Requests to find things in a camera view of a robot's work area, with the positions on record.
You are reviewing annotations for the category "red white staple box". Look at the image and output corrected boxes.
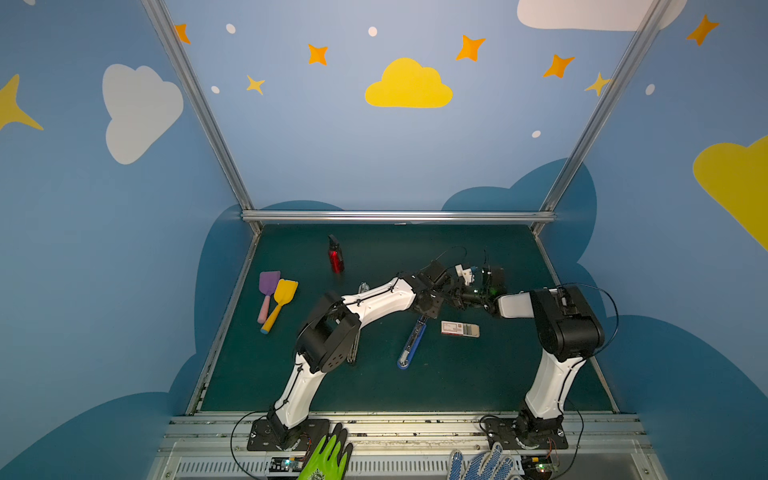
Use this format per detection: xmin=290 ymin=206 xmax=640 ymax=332
xmin=441 ymin=321 xmax=480 ymax=338

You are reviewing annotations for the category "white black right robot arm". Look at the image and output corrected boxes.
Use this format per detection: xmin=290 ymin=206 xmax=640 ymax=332
xmin=471 ymin=283 xmax=606 ymax=436

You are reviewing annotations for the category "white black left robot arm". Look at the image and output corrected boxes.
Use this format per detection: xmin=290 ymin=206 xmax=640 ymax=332
xmin=267 ymin=273 xmax=443 ymax=434

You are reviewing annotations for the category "red metal bottle black cap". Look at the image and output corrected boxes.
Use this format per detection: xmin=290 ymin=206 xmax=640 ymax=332
xmin=328 ymin=235 xmax=345 ymax=274

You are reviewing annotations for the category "yellow spatula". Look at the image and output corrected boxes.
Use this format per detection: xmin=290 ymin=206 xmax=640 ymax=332
xmin=260 ymin=279 xmax=299 ymax=334

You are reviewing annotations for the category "blue dotted white glove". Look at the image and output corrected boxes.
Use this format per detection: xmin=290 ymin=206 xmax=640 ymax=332
xmin=446 ymin=442 xmax=520 ymax=480

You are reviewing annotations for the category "green work glove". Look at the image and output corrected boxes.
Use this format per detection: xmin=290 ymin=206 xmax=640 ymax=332
xmin=298 ymin=423 xmax=354 ymax=480

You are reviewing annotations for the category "purple spatula pink handle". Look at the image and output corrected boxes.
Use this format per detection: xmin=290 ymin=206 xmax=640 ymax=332
xmin=257 ymin=271 xmax=281 ymax=324

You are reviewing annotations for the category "horizontal aluminium back rail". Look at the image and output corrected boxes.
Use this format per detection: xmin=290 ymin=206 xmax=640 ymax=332
xmin=241 ymin=210 xmax=556 ymax=224

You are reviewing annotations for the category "front aluminium base frame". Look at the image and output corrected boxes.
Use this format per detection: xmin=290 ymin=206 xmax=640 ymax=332
xmin=148 ymin=412 xmax=666 ymax=479

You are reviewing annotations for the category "left corner aluminium post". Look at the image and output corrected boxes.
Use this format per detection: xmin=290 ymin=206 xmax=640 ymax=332
xmin=141 ymin=0 xmax=253 ymax=214

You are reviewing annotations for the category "corner aluminium post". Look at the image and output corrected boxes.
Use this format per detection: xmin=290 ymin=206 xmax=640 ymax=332
xmin=141 ymin=0 xmax=253 ymax=214
xmin=531 ymin=0 xmax=672 ymax=238

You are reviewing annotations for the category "right corner aluminium post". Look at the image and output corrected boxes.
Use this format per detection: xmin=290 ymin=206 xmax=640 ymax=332
xmin=531 ymin=0 xmax=672 ymax=238

